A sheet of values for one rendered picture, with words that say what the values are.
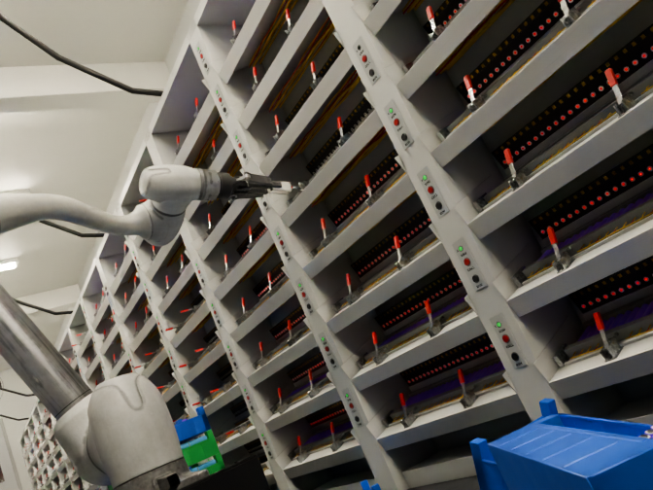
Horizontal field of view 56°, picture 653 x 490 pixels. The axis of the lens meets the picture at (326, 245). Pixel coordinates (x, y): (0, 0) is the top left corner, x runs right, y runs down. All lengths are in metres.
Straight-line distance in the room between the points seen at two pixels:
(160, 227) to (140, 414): 0.63
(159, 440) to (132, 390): 0.12
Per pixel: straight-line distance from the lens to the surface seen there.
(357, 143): 1.69
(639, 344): 1.32
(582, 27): 1.25
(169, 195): 1.74
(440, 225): 1.49
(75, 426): 1.58
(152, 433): 1.38
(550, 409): 1.15
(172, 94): 2.72
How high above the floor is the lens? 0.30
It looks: 14 degrees up
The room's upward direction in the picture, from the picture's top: 24 degrees counter-clockwise
